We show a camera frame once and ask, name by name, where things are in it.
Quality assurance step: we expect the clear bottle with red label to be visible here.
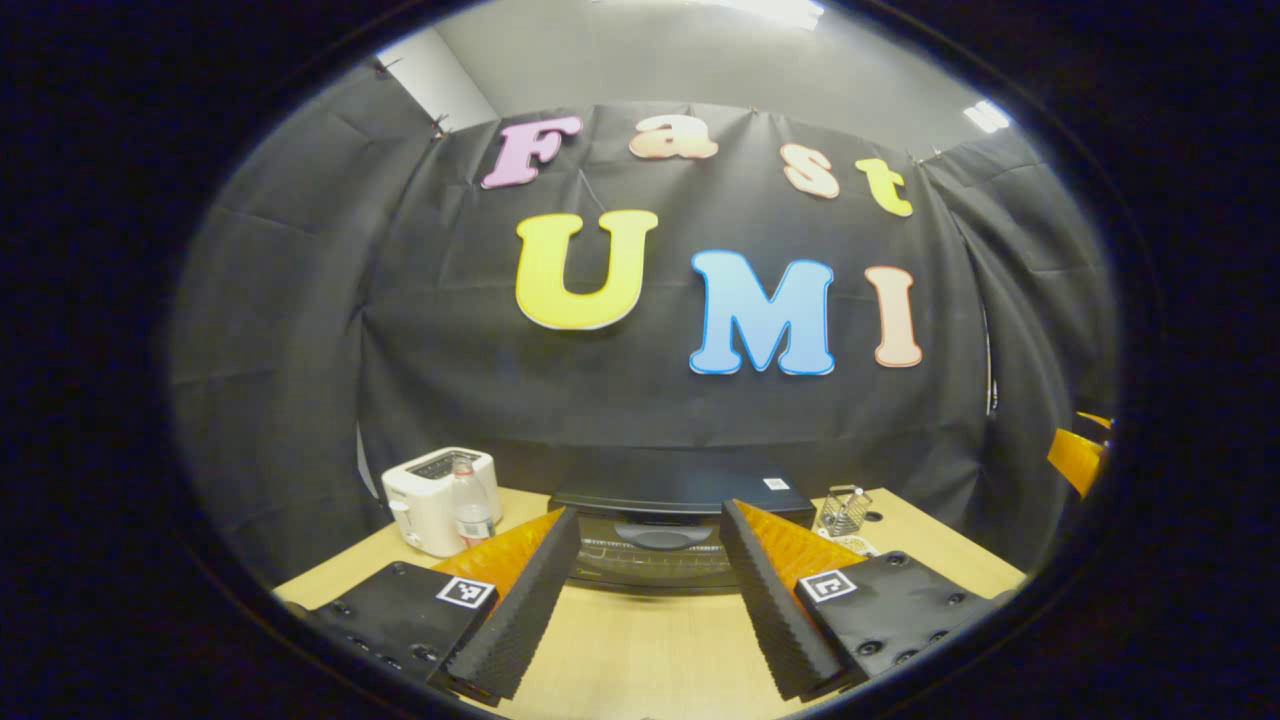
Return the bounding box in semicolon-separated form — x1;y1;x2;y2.
452;458;496;549

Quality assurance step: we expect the large ceiling light panel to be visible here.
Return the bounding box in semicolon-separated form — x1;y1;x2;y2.
700;0;826;31

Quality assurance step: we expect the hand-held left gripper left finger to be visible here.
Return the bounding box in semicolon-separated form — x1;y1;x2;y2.
285;507;583;706

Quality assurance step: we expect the white toaster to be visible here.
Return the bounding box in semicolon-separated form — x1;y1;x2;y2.
381;447;502;558

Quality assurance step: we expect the wire mesh holder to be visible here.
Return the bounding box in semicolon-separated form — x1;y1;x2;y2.
818;485;873;538

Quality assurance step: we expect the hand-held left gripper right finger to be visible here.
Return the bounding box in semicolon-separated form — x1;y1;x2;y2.
720;498;1001;701

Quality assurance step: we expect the black electric oven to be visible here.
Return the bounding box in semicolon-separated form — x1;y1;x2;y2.
548;470;817;593

